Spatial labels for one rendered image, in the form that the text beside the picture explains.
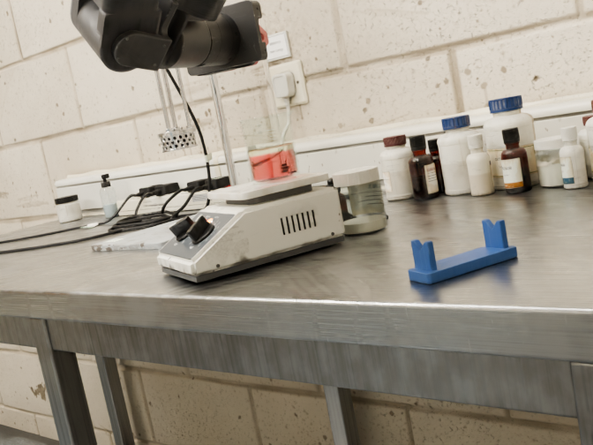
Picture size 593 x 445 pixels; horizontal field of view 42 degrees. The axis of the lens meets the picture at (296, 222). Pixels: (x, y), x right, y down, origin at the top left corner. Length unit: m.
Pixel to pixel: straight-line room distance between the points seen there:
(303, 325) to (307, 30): 0.91
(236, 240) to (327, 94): 0.69
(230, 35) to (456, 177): 0.46
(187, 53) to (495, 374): 0.42
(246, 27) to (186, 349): 0.37
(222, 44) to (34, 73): 1.50
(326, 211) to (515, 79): 0.49
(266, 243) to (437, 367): 0.29
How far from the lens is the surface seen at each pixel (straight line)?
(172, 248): 0.93
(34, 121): 2.34
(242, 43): 0.87
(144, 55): 0.75
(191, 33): 0.79
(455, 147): 1.15
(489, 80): 1.32
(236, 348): 0.84
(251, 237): 0.87
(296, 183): 0.90
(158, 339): 0.94
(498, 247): 0.73
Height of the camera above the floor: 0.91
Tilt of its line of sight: 8 degrees down
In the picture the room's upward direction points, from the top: 11 degrees counter-clockwise
